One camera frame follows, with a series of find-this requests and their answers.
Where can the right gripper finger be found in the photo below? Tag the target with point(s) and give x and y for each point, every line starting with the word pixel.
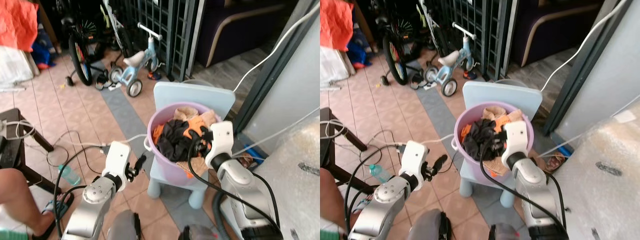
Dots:
pixel 500 130
pixel 489 143
pixel 205 131
pixel 194 145

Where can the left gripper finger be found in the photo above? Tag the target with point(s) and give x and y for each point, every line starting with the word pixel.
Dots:
pixel 439 160
pixel 442 163
pixel 140 160
pixel 143 164

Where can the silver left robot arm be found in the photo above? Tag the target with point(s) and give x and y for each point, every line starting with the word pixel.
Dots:
pixel 382 200
pixel 92 200

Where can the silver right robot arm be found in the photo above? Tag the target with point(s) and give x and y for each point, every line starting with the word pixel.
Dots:
pixel 532 185
pixel 240 185

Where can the orange garment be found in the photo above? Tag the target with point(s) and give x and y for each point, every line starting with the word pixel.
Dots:
pixel 506 120
pixel 206 120

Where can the black garment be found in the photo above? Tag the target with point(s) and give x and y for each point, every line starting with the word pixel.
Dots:
pixel 475 140
pixel 172 140

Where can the beige garment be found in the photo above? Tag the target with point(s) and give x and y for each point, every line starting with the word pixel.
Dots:
pixel 492 112
pixel 186 112

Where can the brown cloth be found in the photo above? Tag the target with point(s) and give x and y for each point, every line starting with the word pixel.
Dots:
pixel 497 169
pixel 200 167

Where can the purple plastic laundry basin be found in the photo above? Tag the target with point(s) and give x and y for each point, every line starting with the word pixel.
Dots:
pixel 170 172
pixel 470 167

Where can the light blue plastic chair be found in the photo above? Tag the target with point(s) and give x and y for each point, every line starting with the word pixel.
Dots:
pixel 505 95
pixel 200 95

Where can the brown patterned bag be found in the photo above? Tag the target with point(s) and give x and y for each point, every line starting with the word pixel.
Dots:
pixel 245 161
pixel 556 163

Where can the clear plastic water bottle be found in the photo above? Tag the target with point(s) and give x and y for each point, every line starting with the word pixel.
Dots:
pixel 69 175
pixel 381 173

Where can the blue plastic object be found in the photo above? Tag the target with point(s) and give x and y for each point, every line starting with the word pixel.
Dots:
pixel 564 151
pixel 255 152

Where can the grey robot left leg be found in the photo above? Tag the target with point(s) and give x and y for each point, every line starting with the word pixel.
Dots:
pixel 122 227
pixel 427 227

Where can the grey robot leg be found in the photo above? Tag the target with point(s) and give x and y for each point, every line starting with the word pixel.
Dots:
pixel 197 234
pixel 122 227
pixel 427 227
pixel 505 234

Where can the red shoe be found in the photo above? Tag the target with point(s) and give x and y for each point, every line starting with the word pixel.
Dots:
pixel 469 75
pixel 154 75

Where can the black and teal sandal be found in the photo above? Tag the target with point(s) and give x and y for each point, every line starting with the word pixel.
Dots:
pixel 361 205
pixel 60 206

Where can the black and white sandals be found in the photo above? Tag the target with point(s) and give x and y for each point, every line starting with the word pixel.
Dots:
pixel 417 80
pixel 102 80

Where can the grey robot right leg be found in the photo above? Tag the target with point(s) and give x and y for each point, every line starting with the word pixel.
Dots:
pixel 197 234
pixel 505 234

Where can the light blue child's bicycle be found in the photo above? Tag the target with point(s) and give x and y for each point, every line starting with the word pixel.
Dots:
pixel 134 60
pixel 449 59

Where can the person's bare leg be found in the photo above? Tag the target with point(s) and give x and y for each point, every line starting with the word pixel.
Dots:
pixel 332 200
pixel 20 197

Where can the black metal grille gate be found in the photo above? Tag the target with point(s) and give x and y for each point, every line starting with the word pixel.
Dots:
pixel 170 30
pixel 487 30

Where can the dark armchair with beige trim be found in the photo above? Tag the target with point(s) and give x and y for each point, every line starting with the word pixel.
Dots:
pixel 235 35
pixel 550 35

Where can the dark wooden table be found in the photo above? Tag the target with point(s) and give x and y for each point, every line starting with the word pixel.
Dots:
pixel 12 150
pixel 327 150

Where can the black bicycle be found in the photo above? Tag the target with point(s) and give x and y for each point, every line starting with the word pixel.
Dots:
pixel 80 60
pixel 395 62

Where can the green shorts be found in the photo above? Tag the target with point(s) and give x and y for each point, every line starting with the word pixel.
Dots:
pixel 331 235
pixel 12 235

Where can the blue clothing pile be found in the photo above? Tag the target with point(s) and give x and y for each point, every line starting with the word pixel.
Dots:
pixel 44 50
pixel 357 52

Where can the white sack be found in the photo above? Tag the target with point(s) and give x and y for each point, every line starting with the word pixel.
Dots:
pixel 12 67
pixel 330 67

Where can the orange cloth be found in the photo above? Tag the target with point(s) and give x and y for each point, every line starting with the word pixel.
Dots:
pixel 17 22
pixel 335 22

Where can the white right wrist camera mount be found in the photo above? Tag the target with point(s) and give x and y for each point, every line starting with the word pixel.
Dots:
pixel 515 137
pixel 220 140

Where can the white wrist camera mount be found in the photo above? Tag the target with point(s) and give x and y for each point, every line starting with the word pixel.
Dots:
pixel 515 137
pixel 412 156
pixel 116 157
pixel 220 140

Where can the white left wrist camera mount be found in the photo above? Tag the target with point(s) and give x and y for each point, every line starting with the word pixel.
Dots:
pixel 412 156
pixel 116 157

